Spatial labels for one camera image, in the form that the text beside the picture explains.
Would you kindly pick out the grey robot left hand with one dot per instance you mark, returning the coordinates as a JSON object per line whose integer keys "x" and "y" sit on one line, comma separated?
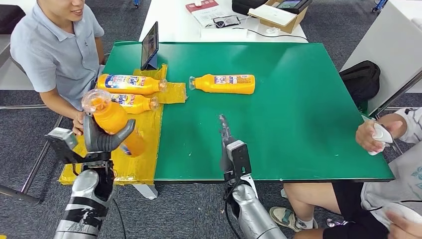
{"x": 99, "y": 143}

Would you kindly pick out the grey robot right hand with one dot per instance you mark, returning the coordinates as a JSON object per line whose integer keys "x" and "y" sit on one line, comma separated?
{"x": 224, "y": 158}

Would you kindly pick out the orange detergent bottle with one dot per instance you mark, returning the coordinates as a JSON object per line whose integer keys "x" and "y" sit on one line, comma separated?
{"x": 204, "y": 84}
{"x": 132, "y": 89}
{"x": 138, "y": 105}
{"x": 110, "y": 118}

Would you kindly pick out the white black handheld controller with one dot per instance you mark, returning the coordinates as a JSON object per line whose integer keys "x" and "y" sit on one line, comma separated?
{"x": 381, "y": 135}

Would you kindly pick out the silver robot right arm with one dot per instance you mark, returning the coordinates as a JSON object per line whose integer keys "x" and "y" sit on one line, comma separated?
{"x": 254, "y": 214}

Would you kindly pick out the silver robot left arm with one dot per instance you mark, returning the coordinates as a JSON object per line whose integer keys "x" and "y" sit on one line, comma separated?
{"x": 85, "y": 204}

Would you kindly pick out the yellow taped cardboard mat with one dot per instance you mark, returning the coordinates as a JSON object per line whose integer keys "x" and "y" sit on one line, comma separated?
{"x": 138, "y": 165}

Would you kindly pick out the white table foot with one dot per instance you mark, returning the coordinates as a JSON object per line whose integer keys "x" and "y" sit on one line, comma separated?
{"x": 146, "y": 192}

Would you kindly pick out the dark metal bar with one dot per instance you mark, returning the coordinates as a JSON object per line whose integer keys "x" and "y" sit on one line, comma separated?
{"x": 19, "y": 195}

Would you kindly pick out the person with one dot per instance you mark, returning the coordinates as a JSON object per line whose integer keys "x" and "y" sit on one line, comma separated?
{"x": 313, "y": 201}
{"x": 52, "y": 56}

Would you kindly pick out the tablet with blue stand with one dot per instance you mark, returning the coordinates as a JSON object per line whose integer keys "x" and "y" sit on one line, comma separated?
{"x": 150, "y": 43}

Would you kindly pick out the white printed paper sheet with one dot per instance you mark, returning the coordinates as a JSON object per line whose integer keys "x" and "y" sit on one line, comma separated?
{"x": 206, "y": 16}

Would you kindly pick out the white box lid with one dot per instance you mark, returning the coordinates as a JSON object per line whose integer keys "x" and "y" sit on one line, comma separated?
{"x": 272, "y": 14}

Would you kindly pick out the black carrying case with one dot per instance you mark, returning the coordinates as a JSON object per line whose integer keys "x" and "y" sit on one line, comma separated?
{"x": 245, "y": 6}

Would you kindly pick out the black chair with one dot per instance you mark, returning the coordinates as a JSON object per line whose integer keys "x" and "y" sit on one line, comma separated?
{"x": 10, "y": 18}

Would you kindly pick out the red booklet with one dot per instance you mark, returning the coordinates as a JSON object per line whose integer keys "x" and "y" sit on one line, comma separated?
{"x": 201, "y": 6}

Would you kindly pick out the brown cardboard box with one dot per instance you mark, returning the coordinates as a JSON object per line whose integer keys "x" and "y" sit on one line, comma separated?
{"x": 296, "y": 21}

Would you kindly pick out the black backpack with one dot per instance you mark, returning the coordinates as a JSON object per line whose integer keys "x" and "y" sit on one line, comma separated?
{"x": 360, "y": 80}

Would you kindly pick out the black screen device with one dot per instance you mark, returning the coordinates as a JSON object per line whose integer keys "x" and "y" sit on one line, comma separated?
{"x": 291, "y": 4}

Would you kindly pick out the white side table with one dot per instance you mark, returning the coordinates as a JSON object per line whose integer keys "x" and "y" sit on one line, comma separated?
{"x": 389, "y": 43}

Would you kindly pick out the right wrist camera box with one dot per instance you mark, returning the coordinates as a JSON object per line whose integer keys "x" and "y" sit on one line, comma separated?
{"x": 240, "y": 160}

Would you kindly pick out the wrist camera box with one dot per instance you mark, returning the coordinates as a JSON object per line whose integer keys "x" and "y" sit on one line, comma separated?
{"x": 240, "y": 160}
{"x": 62, "y": 142}

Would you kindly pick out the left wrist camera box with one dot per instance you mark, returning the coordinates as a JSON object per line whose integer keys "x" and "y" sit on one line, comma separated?
{"x": 62, "y": 142}

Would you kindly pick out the metal chair frame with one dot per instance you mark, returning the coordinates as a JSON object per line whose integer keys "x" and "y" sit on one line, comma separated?
{"x": 41, "y": 155}

